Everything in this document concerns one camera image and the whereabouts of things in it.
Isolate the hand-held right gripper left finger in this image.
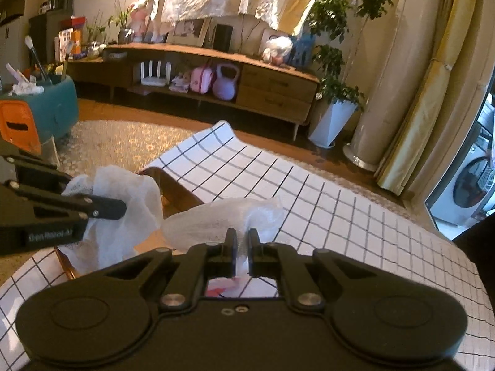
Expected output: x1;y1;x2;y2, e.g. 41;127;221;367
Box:
102;228;238;313

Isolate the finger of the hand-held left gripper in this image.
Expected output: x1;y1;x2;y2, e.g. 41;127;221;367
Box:
0;180;127;225
0;141;75;194

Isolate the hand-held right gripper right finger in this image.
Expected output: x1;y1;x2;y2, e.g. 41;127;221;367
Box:
247;228;372;314

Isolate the white gauze cloth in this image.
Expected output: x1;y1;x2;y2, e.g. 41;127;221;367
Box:
160;196;287;272
61;164;164;276

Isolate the orange storage tray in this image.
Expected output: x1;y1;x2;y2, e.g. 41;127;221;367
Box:
56;167;204;281

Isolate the orange chair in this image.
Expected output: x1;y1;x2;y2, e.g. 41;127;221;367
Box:
0;100;60;167

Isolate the teal round table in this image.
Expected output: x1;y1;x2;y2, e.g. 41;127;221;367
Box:
0;73;80;143

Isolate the white checked tablecloth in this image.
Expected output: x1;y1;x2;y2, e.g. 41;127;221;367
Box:
0;121;495;371

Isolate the white bristle brush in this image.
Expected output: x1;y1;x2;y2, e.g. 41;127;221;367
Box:
24;35;53;86

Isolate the dark cabinet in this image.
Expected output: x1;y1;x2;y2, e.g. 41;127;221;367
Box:
29;11;76;64

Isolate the orange printed box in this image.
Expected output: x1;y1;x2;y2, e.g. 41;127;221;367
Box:
58;27;84;62

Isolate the white router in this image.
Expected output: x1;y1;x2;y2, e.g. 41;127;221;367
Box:
140;61;171;87

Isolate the tall potted plant white pot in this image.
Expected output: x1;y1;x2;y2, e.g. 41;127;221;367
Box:
294;0;395;149

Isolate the small potted plant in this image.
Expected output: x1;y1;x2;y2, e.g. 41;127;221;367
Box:
108;0;136;45
85;23;107;58

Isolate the wooden media cabinet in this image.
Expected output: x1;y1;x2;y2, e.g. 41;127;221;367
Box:
67;42;321;142

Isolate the purple kettlebell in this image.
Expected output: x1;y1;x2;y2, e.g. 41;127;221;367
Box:
212;64;242;100

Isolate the pink toy case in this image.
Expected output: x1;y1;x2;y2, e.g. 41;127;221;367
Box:
191;60;216;93

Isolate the pink doll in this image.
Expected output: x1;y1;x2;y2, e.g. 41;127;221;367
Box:
129;0;155;43

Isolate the white plush toy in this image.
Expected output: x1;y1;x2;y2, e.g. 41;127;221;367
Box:
264;36;293;66

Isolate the blue plush toy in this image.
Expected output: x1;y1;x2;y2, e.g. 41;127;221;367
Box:
288;33;317;68

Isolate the black speaker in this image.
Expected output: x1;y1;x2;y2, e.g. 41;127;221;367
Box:
213;24;235;53

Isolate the dark cloth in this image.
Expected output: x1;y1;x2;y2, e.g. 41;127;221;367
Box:
452;212;495;275

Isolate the white washing machine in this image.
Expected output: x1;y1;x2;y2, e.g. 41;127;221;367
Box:
425;124;495;227

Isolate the yellow beige curtain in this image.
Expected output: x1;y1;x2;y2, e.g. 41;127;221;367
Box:
375;0;495;202

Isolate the white picture frame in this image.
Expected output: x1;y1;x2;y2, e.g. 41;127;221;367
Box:
166;19;211;47

